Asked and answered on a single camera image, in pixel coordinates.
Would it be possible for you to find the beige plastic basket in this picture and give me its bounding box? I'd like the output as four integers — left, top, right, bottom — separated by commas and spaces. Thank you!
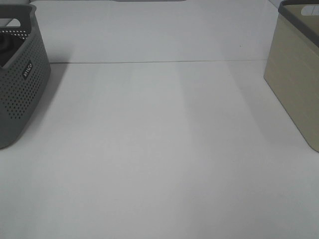
264, 0, 319, 151

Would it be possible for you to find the grey perforated plastic basket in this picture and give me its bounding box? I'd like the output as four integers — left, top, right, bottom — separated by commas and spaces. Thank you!
0, 4, 51, 148

